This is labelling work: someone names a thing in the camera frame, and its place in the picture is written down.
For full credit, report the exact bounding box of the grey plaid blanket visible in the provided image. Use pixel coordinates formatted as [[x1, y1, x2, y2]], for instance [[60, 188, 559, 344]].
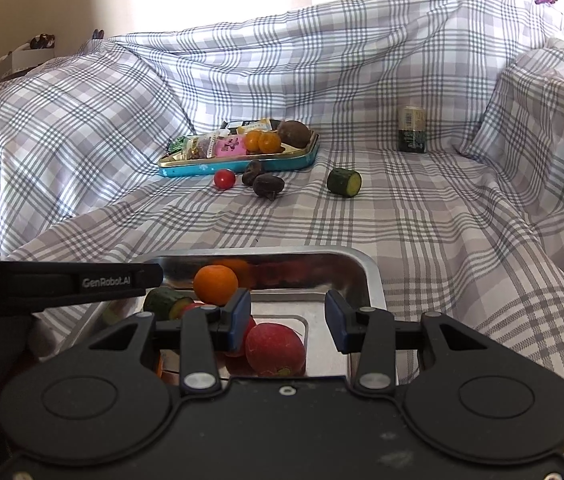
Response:
[[0, 0, 564, 466]]

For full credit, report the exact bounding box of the white cardboard box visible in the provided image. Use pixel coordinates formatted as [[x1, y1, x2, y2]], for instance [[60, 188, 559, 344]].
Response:
[[0, 47, 57, 82]]

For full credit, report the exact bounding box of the pink snack packet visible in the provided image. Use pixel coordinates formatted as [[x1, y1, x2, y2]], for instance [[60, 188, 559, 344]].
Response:
[[213, 135, 248, 157]]

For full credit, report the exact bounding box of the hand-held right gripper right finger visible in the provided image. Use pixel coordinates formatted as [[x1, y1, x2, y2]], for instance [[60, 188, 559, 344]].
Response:
[[325, 290, 498, 393]]

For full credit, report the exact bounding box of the dark brown fruit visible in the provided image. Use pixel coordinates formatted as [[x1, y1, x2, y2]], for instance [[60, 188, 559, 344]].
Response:
[[241, 159, 263, 186], [252, 173, 285, 202]]

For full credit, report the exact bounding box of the small cucumber piece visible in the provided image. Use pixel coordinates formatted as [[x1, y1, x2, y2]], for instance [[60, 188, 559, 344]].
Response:
[[326, 166, 363, 197]]

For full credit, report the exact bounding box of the metal tray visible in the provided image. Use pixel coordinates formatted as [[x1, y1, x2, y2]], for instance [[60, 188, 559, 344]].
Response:
[[29, 246, 389, 396]]

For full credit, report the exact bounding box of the large cucumber piece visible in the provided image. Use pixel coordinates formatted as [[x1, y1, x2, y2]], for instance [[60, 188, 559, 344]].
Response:
[[142, 287, 195, 322]]

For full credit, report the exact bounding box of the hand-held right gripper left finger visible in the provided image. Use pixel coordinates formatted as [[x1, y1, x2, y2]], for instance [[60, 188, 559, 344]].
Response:
[[86, 290, 253, 393]]

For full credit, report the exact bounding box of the brown kiwi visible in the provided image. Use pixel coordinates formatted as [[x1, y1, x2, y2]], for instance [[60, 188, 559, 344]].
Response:
[[277, 119, 312, 150]]

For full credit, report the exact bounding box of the clear nut snack packet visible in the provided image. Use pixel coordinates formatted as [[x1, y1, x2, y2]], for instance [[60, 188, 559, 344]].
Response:
[[184, 132, 221, 161]]

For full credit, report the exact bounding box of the teal tin tray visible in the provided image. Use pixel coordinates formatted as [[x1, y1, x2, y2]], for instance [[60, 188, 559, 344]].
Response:
[[158, 129, 321, 179]]

